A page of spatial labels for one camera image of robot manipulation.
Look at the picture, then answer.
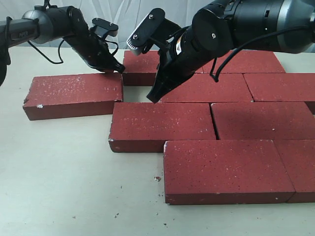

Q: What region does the red brick front row large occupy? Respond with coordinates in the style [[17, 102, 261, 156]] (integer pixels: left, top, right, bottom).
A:
[[163, 140, 295, 205]]

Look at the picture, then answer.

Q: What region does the red brick second row right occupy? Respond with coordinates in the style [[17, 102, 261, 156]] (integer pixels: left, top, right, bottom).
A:
[[243, 73, 315, 114]]

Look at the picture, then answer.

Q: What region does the red brick third row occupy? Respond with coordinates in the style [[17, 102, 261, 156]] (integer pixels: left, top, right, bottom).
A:
[[211, 102, 315, 140]]

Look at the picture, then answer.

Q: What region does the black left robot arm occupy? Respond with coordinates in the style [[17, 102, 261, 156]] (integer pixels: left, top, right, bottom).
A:
[[0, 0, 125, 82]]

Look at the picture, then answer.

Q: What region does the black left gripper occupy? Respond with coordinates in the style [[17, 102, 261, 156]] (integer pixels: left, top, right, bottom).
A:
[[65, 33, 125, 73]]

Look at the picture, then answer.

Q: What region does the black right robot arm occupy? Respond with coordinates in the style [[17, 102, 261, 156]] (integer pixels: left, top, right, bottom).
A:
[[147, 0, 315, 103]]

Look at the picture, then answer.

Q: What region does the red brick back row left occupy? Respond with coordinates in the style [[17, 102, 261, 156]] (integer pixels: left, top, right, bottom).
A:
[[122, 50, 159, 86]]

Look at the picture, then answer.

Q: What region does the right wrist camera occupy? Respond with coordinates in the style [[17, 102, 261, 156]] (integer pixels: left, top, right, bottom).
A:
[[126, 7, 184, 56]]

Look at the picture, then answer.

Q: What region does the angled red brick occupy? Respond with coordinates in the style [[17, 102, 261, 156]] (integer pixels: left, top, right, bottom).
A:
[[23, 73, 124, 120]]

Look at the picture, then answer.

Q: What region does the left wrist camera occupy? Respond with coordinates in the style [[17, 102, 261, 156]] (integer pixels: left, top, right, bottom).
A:
[[92, 18, 119, 38]]

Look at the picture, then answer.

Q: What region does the red brick front right edge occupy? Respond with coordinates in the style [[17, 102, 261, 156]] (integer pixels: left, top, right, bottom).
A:
[[274, 140, 315, 204]]

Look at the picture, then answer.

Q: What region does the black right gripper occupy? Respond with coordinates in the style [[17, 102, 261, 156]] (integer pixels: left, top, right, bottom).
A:
[[146, 26, 220, 104]]

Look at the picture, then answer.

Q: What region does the red brick back row right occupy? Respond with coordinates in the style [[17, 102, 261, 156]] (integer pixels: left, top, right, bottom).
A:
[[200, 51, 286, 74]]

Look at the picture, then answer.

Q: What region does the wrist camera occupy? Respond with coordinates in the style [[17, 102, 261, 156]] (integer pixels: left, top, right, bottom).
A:
[[126, 7, 184, 56], [92, 18, 119, 38]]

